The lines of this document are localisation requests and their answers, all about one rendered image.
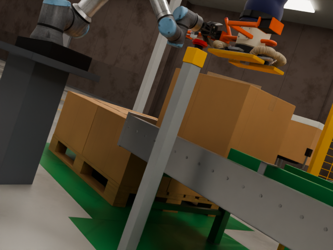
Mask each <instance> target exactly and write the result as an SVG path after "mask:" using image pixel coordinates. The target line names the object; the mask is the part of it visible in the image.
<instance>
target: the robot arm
mask: <svg viewBox="0 0 333 250"><path fill-rule="evenodd" d="M107 1H108V0H81V1H80V2H79V3H73V4H72V5H71V3H70V2H69V1H67V0H44V1H43V4H42V8H41V12H40V15H39V19H38V23H37V26H36V28H35V29H34V31H33V32H32V34H31V35H30V38H33V39H39V40H45V41H50V42H54V43H57V44H59V45H62V46H63V33H64V34H66V35H68V36H69V37H73V38H82V37H83V36H84V35H86V34H87V32H88V30H89V24H90V23H91V18H92V16H93V15H94V14H95V13H96V12H97V11H98V10H99V9H100V8H101V7H102V6H103V5H104V4H105V3H106V2H107ZM150 3H151V6H152V8H153V11H154V13H155V16H156V19H157V22H158V29H159V32H160V33H161V34H162V35H163V36H164V37H166V38H167V39H168V40H167V44H168V45H170V46H173V47H177V48H182V46H183V44H184V41H185V38H186V35H187V32H188V29H190V30H192V31H193V32H197V31H201V35H202V38H203V40H204V41H205V42H207V44H208V45H209V46H210V47H211V48H214V45H213V41H212V40H211V38H215V36H216V33H217V30H218V27H219V26H223V25H222V24H221V23H217V22H212V21H210V22H208V23H206V22H204V21H203V19H202V17H200V16H199V15H198V14H195V13H194V12H192V11H190V10H189V9H188V8H186V7H183V6H179V7H177V8H176V9H175V10H174V12H173V14H172V12H171V10H170V7H169V5H168V2H167V0H150ZM207 36H210V37H211V38H210V37H207Z"/></svg>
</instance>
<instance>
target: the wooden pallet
mask: <svg viewBox="0 0 333 250"><path fill-rule="evenodd" d="M67 148H69V149H70V150H71V151H72V152H74V153H75V154H76V158H75V160H74V161H73V160H72V159H71V158H70V157H69V156H67V155H66V154H65V153H66V150H67ZM48 149H49V150H50V151H51V152H52V153H53V154H54V155H56V156H57V157H58V158H59V159H60V160H61V161H62V162H63V163H65V164H66V165H67V166H68V167H69V168H70V169H71V170H72V171H74V172H75V173H76V174H77V175H78V176H79V177H80V178H81V179H82V180H84V181H85V182H86V183H87V184H88V185H89V186H90V187H91V188H93V189H94V190H95V191H96V192H97V193H98V194H99V195H100V196H101V197H103V198H104V199H105V200H106V201H107V202H108V203H109V204H110V205H112V206H117V207H125V206H126V203H127V200H128V197H129V194H130V193H133V194H137V191H138V187H129V186H123V185H120V184H118V183H117V182H116V181H114V180H113V179H112V178H110V177H109V176H108V175H107V174H105V173H104V172H103V171H101V170H100V169H99V168H98V167H96V166H95V165H94V164H92V163H91V162H90V161H89V160H87V159H86V158H85V157H83V156H82V155H81V154H80V153H78V152H77V151H76V150H74V149H73V148H72V147H71V146H69V145H68V144H67V143H65V142H64V141H63V140H62V139H60V138H59V137H58V136H56V135H55V134H54V133H53V136H52V139H51V142H50V145H49V148H48ZM93 169H95V170H96V171H98V172H99V173H100V174H101V175H103V176H104V177H105V178H106V179H108V182H107V185H106V187H104V186H103V185H102V184H101V183H100V182H99V181H97V180H96V179H95V178H94V177H92V176H91V175H92V172H93ZM182 200H184V201H186V202H187V203H189V204H190V205H192V206H196V207H203V208H211V209H218V208H219V206H217V205H216V204H214V203H213V202H211V201H209V200H208V199H206V198H204V197H198V196H191V195H184V194H178V193H172V192H165V191H158V192H157V195H156V197H155V200H154V201H156V202H164V203H172V204H181V202H182ZM161 211H164V212H173V213H177V212H178V211H173V210H164V209H161Z"/></svg>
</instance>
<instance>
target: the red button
mask: <svg viewBox="0 0 333 250"><path fill-rule="evenodd" d="M192 43H193V45H194V48H198V49H200V50H202V49H203V48H206V47H207V46H208V44H207V42H205V41H203V40H200V39H193V40H192Z"/></svg>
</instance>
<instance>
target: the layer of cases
mask: <svg viewBox="0 0 333 250"><path fill-rule="evenodd" d="M128 112H132V113H135V114H139V115H142V116H145V117H148V118H152V119H155V120H158V119H157V118H155V117H152V116H149V115H146V114H142V113H139V112H136V111H133V110H130V109H126V108H123V107H120V106H117V105H113V104H110V103H107V102H104V101H101V100H97V99H94V98H91V97H88V96H84V95H81V94H78V93H75V92H72V91H68V93H67V96H66V99H65V102H64V105H63V108H62V110H61V113H60V116H59V119H58V122H57V125H56V128H55V131H54V134H55V135H56V136H58V137H59V138H60V139H62V140H63V141H64V142H65V143H67V144H68V145H69V146H71V147H72V148H73V149H74V150H76V151H77V152H78V153H80V154H81V155H82V156H83V157H85V158H86V159H87V160H89V161H90V162H91V163H92V164H94V165H95V166H96V167H98V168H99V169H100V170H101V171H103V172H104V173H105V174H107V175H108V176H109V177H110V178H112V179H113V180H114V181H116V182H117V183H118V184H120V185H123V186H129V187H136V188H139V186H140V183H141V180H142V178H143V175H144V172H145V169H146V166H147V164H148V163H147V162H146V161H144V160H142V159H141V158H139V157H138V156H136V155H134V154H133V153H131V152H129V151H128V150H126V149H124V148H123V147H121V146H118V145H117V143H118V140H119V137H120V134H121V131H122V128H123V125H124V123H125V120H126V117H127V114H128ZM158 191H165V192H172V193H178V194H184V195H191V196H198V197H203V196H201V195H199V194H198V193H196V192H195V191H193V190H191V189H190V188H188V187H187V186H185V185H183V184H182V183H180V182H178V181H177V180H175V179H173V178H169V177H163V178H162V181H161V183H160V186H159V189H158Z"/></svg>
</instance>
